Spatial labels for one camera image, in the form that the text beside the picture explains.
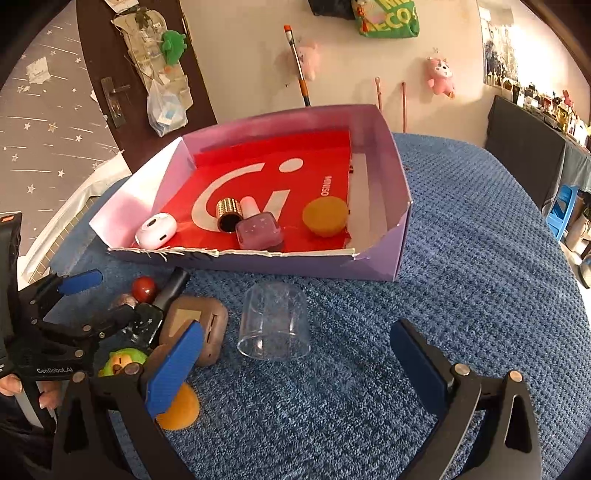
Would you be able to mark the white earbud case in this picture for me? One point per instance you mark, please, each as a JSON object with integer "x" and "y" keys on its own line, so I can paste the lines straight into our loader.
{"x": 156, "y": 231}

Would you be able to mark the green capybara toy figure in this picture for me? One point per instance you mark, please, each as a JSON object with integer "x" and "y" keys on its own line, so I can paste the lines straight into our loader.
{"x": 119, "y": 359}

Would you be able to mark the black smart watch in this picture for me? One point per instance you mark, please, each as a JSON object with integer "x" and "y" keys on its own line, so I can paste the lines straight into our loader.
{"x": 148, "y": 318}

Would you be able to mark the blue knitted table cloth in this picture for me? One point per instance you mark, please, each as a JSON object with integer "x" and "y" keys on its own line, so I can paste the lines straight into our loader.
{"x": 482, "y": 278}

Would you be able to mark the pink nail polish bottle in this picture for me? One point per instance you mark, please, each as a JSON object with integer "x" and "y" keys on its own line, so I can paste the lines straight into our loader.
{"x": 257, "y": 230}

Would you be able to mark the pink plush toy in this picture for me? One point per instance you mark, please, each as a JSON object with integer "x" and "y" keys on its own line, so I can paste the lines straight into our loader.
{"x": 311, "y": 60}
{"x": 440, "y": 77}

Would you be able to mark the green tote bag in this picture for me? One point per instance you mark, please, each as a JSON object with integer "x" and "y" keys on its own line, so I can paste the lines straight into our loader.
{"x": 396, "y": 19}

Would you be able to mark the dark red ball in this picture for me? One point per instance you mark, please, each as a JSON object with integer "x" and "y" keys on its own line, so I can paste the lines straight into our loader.
{"x": 144, "y": 289}

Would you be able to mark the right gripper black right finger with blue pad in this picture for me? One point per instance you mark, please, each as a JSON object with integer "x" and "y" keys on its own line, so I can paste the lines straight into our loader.
{"x": 507, "y": 445}

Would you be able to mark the pink plush toy middle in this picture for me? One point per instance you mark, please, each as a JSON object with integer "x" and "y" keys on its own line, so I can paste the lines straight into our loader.
{"x": 311, "y": 60}

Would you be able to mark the orange round puck in box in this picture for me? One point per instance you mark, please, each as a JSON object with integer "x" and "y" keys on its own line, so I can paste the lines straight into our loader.
{"x": 326, "y": 216}

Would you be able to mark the brown earbud case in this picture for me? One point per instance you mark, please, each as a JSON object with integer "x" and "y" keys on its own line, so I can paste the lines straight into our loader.
{"x": 212, "y": 316}

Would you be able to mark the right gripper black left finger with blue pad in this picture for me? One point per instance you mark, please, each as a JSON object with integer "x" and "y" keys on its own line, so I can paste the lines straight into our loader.
{"x": 86, "y": 445}

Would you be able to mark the hanging organizer with bag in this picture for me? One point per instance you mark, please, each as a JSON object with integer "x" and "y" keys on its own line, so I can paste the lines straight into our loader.
{"x": 155, "y": 52}

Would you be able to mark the red Miniso paper sheet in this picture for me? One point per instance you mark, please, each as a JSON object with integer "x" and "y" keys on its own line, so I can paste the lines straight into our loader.
{"x": 282, "y": 173}

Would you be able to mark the black side table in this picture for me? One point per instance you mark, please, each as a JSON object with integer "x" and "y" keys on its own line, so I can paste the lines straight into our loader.
{"x": 539, "y": 157}

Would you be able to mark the dark brown door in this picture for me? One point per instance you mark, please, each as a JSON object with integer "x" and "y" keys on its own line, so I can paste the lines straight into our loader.
{"x": 105, "y": 54}

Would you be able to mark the orange tipped mop handle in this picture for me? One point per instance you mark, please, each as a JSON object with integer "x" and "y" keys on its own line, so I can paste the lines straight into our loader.
{"x": 291, "y": 40}

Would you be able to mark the pink plush toy right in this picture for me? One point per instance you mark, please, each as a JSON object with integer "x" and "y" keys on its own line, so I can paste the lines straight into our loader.
{"x": 440, "y": 77}

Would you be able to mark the purple cardboard box tray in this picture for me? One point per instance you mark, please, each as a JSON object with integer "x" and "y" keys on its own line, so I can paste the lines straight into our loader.
{"x": 379, "y": 199}

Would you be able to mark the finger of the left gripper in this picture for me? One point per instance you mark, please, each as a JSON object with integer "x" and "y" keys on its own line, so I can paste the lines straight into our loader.
{"x": 38, "y": 299}
{"x": 96, "y": 329}

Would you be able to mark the clear plastic cup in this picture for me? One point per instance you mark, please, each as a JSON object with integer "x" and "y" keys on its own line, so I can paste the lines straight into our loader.
{"x": 274, "y": 325}

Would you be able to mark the blue plastic stool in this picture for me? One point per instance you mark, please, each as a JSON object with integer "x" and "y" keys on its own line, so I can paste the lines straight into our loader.
{"x": 560, "y": 214}

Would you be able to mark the black hanging bag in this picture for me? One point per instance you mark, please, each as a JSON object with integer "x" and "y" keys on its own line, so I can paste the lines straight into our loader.
{"x": 342, "y": 9}

